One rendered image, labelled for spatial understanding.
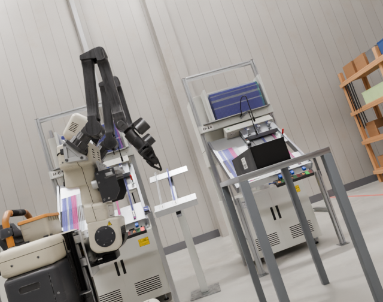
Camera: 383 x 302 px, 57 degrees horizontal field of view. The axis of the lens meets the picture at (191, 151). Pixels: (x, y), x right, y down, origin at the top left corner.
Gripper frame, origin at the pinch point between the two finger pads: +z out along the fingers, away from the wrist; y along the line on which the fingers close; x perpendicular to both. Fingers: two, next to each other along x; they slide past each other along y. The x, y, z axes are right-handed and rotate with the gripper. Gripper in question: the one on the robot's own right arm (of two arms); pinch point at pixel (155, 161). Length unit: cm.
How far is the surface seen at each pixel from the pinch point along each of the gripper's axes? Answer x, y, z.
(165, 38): -166, 387, -189
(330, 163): -57, -13, 57
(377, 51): -340, 289, 63
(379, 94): -317, 323, 113
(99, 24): -106, 408, -291
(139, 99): -67, 411, -148
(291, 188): -53, 53, 65
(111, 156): 21, 158, -52
